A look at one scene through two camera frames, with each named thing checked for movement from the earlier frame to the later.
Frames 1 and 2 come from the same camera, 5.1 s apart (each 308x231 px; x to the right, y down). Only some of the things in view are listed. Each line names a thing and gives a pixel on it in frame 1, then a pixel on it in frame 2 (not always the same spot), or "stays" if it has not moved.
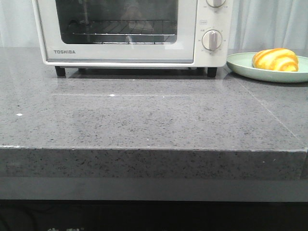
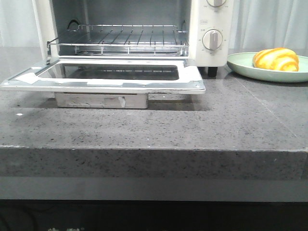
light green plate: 242,64 stays
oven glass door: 118,31 -> 107,83
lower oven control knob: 211,40 stays
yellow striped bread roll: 277,58 stays
